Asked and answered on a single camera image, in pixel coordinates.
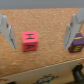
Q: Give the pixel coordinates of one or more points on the purple block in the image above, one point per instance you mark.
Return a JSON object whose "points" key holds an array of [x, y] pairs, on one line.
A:
{"points": [[77, 43]]}

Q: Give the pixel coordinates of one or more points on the pink block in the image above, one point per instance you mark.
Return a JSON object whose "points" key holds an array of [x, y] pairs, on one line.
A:
{"points": [[30, 40]]}

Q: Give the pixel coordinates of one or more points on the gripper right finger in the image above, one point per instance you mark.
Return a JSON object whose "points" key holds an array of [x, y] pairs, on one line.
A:
{"points": [[74, 28]]}

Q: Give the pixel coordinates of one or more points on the wooden drawer box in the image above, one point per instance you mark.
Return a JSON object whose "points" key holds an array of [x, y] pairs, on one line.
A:
{"points": [[43, 75]]}

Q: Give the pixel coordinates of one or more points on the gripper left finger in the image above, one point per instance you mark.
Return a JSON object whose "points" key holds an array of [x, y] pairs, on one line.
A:
{"points": [[8, 31]]}

